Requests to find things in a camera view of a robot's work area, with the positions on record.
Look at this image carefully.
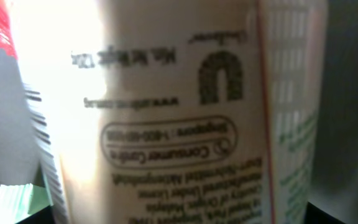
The grey plastic mesh basket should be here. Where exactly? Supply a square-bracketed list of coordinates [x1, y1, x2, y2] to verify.
[0, 1, 358, 223]

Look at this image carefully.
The green lidded white jar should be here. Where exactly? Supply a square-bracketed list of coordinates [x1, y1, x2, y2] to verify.
[9, 0, 328, 224]

